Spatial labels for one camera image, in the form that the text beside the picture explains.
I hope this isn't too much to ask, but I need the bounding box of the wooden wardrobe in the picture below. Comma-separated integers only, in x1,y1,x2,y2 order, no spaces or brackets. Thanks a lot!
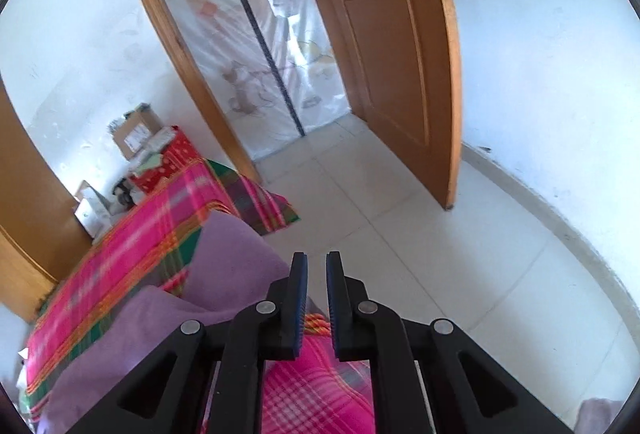
0,79,96,322

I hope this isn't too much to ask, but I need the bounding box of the wooden door frame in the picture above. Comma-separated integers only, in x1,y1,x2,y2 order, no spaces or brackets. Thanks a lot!
110,0,261,185

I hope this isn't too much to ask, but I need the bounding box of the red dotted cloth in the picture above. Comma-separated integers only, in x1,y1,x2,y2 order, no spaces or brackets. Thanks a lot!
131,126,206,195

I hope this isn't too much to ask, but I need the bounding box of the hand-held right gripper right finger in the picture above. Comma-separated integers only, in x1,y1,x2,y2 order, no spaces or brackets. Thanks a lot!
326,251,576,434

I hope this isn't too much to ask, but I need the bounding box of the stack of flat packages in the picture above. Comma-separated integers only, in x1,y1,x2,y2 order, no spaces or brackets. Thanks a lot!
135,126,176,165

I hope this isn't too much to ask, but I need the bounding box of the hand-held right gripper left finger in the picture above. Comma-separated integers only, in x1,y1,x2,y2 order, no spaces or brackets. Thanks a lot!
65,251,310,434

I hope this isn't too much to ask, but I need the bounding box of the plaid bed sheet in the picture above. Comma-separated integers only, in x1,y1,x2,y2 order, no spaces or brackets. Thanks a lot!
22,159,376,434

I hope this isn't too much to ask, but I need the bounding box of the wooden door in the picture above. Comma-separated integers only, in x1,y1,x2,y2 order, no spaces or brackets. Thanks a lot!
280,0,463,211

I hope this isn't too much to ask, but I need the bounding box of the clear printed door curtain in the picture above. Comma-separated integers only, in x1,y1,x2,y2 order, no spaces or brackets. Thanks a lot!
127,0,351,162

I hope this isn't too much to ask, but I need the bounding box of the brown cardboard box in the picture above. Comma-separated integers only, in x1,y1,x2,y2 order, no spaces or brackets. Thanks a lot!
107,104,163,160

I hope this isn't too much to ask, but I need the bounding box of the small white box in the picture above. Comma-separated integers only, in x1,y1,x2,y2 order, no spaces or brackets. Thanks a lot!
74,180,113,237

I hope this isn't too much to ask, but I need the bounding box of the purple fleece garment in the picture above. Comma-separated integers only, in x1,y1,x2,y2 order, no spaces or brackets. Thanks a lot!
37,211,301,434

